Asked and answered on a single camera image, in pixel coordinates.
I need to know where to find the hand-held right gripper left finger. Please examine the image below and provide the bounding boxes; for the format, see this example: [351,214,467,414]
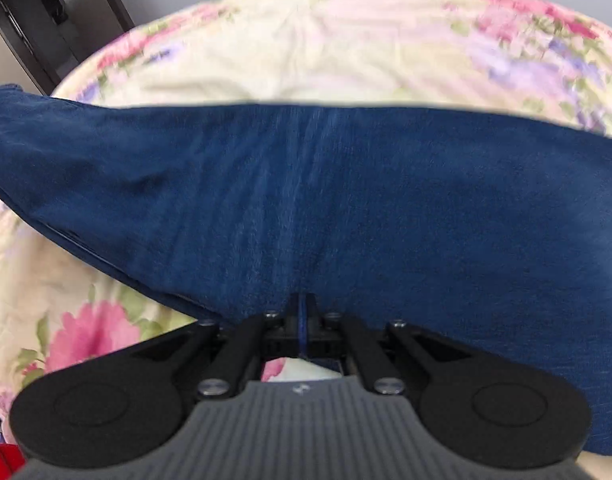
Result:
[133,294,303,400]

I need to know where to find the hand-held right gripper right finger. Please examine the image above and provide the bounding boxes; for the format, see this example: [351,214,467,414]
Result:
[303,294,474,396]

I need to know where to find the blue denim pants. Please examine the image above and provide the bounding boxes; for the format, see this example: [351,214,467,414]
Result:
[0,84,612,458]

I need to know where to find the floral bed blanket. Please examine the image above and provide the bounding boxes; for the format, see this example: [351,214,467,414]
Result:
[0,0,612,480]

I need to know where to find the red clothing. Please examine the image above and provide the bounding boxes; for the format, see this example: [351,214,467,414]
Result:
[0,442,26,480]

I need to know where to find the beige wardrobe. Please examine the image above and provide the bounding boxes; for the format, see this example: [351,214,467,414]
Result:
[0,0,54,96]

